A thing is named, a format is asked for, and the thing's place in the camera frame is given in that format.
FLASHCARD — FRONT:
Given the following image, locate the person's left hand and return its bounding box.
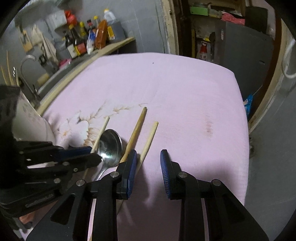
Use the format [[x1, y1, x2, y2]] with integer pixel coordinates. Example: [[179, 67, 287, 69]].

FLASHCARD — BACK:
[[18, 211, 36, 225]]

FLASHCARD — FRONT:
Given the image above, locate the dark wine bottle white label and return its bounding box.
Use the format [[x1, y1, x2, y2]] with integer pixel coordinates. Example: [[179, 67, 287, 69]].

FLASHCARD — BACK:
[[65, 34, 78, 59]]

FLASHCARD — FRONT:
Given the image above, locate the orange spice packet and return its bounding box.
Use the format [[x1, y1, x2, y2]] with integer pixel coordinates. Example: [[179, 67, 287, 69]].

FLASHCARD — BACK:
[[95, 20, 107, 49]]

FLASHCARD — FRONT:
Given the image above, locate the beige hanging towel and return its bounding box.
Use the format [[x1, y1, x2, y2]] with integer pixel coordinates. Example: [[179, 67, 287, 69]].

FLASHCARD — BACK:
[[31, 24, 59, 64]]

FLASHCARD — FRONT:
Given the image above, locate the pink floral table cloth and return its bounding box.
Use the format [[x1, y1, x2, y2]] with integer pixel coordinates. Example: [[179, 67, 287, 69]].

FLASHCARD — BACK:
[[43, 53, 249, 240]]

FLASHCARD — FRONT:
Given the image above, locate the pale bamboo chopstick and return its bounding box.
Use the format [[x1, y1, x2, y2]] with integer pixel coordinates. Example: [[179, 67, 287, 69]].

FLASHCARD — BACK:
[[115, 121, 159, 216]]

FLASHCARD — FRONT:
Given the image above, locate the brown wooden chopstick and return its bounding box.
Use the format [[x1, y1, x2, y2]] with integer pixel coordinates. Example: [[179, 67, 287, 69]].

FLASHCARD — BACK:
[[82, 116, 110, 180]]

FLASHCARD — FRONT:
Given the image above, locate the steel spoon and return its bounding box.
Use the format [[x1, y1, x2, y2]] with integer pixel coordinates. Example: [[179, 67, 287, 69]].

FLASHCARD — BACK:
[[94, 129, 123, 181]]

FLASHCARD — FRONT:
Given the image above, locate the white box on wall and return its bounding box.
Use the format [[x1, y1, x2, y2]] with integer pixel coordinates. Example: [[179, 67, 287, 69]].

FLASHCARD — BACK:
[[46, 10, 67, 31]]

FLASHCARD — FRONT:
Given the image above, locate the black monitor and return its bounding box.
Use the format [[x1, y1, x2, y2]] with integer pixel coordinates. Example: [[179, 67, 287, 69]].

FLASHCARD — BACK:
[[245, 6, 268, 34]]

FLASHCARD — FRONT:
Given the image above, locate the white clear snack bag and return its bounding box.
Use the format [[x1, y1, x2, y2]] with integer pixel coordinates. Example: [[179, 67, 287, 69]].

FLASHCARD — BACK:
[[86, 30, 95, 55]]

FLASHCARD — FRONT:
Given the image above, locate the wooden cutting board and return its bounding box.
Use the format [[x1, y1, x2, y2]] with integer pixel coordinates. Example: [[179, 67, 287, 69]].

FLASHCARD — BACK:
[[18, 24, 33, 53]]

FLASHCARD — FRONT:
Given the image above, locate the red plastic bag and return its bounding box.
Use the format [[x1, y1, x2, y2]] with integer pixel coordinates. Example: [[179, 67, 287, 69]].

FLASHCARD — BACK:
[[64, 10, 77, 26]]

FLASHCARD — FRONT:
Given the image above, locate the light wooden chopstick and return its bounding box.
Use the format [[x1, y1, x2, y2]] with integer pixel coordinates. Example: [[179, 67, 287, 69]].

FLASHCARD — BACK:
[[120, 107, 147, 163]]

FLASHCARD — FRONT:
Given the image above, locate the chrome kitchen faucet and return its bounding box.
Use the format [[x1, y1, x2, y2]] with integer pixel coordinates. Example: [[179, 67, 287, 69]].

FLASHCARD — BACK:
[[20, 54, 41, 103]]

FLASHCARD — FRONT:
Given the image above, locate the dark grey cabinet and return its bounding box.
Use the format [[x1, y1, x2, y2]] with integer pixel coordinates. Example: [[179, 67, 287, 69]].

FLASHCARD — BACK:
[[214, 21, 273, 99]]

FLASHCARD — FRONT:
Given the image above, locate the large vinegar jug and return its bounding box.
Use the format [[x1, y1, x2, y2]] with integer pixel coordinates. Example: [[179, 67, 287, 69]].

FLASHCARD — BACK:
[[104, 9, 126, 43]]

